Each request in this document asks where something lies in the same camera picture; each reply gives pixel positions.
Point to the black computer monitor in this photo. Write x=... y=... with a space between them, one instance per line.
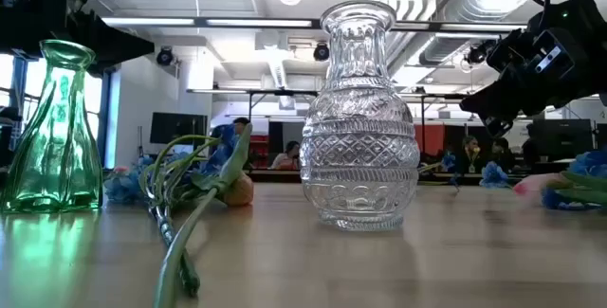
x=562 y=139
x=178 y=128

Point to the clear cut-glass vase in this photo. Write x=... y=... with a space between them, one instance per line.
x=360 y=156

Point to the long fluorescent ceiling light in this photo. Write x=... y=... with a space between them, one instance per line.
x=474 y=27
x=152 y=22

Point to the black overhead truss beam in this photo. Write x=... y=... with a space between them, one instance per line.
x=265 y=92

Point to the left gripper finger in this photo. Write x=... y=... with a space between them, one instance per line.
x=118 y=45

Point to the person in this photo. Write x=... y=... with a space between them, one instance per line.
x=498 y=149
x=469 y=151
x=242 y=125
x=287 y=156

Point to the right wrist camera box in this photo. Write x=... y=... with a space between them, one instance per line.
x=550 y=59

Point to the red cabinet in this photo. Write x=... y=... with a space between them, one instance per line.
x=258 y=149

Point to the green glass vase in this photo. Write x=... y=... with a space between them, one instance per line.
x=52 y=156

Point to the orange wall panel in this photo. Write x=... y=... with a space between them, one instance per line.
x=429 y=139

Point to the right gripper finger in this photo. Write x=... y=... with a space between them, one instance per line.
x=498 y=124
x=493 y=99

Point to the black ceiling spotlight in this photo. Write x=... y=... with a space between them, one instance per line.
x=164 y=56
x=321 y=52
x=479 y=53

